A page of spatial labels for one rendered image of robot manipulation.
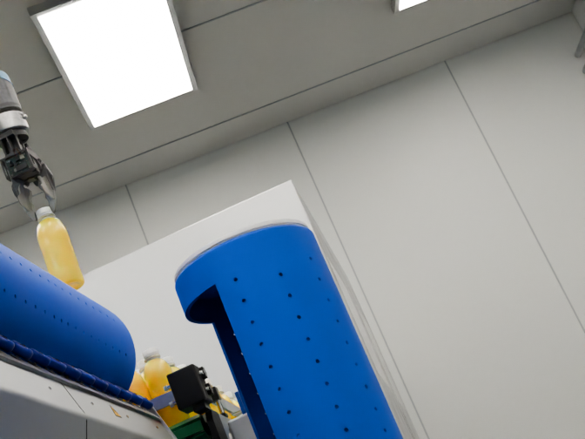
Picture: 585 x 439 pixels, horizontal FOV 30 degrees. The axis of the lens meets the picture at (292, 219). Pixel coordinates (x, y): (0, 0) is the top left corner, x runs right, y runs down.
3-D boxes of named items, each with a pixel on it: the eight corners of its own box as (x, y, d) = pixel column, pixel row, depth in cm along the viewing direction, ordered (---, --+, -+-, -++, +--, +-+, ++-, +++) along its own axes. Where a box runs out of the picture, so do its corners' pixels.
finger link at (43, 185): (45, 208, 251) (26, 177, 253) (55, 213, 257) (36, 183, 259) (57, 200, 251) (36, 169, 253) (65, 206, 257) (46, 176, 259)
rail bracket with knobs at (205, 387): (172, 419, 248) (158, 378, 252) (182, 422, 255) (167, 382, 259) (212, 401, 248) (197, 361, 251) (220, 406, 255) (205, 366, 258)
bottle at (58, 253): (77, 276, 246) (53, 205, 253) (50, 289, 247) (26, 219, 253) (90, 284, 253) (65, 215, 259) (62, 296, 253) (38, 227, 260)
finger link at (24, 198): (16, 219, 252) (10, 182, 254) (26, 225, 257) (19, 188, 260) (29, 216, 251) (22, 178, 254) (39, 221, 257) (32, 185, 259)
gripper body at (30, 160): (6, 182, 252) (-11, 138, 255) (21, 192, 260) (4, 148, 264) (36, 168, 252) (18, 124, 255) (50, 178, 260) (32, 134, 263)
